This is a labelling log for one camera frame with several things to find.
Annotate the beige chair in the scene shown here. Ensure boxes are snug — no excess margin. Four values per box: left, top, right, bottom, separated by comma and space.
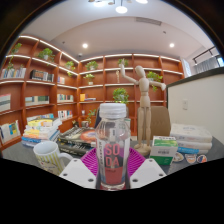
149, 105, 172, 137

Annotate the stack of colourful books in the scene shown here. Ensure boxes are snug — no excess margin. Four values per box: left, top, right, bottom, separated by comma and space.
21, 117, 63, 148

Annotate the small round badge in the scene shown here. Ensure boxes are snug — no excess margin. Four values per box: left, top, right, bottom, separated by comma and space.
196, 154, 208, 164
173, 152, 185, 163
184, 153, 197, 165

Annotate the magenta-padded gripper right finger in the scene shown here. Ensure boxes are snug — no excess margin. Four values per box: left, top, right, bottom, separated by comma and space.
128, 148, 167, 190

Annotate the branched ceiling lamp with globes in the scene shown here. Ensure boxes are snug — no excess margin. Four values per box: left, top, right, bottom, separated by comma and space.
88, 0, 149, 14

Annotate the stack of dark books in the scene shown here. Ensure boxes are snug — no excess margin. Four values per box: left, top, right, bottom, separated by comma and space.
56, 125, 98, 157

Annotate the grey curtain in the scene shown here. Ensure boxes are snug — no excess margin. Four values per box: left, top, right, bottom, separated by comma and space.
194, 56, 219, 75

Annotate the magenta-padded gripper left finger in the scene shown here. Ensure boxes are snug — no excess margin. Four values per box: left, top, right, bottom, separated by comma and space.
59, 148, 100, 190

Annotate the stack of white packs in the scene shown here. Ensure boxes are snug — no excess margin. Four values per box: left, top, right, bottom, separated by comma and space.
169, 123, 213, 156

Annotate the wooden artist mannequin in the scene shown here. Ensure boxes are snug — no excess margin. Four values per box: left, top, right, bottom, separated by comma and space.
119, 63, 167, 157

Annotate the black track light rail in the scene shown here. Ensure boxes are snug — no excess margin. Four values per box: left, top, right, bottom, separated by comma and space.
192, 45, 218, 66

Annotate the window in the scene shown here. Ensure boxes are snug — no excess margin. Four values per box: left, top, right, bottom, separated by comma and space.
215, 54, 224, 68

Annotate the ceiling air vent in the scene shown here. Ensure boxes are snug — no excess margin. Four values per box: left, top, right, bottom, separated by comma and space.
134, 16, 163, 27

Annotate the small green and white box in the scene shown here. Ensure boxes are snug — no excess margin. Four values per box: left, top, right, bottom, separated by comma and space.
149, 135, 179, 166

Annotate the clear bottle with pink label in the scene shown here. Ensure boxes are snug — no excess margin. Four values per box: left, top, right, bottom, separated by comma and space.
95, 102, 132, 191

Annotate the orange wooden shelf unit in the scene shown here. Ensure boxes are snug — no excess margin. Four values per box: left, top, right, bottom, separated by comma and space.
0, 34, 185, 151

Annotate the white mug with yellow-green stripes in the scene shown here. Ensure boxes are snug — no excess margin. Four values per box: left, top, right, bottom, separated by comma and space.
32, 140, 74, 177

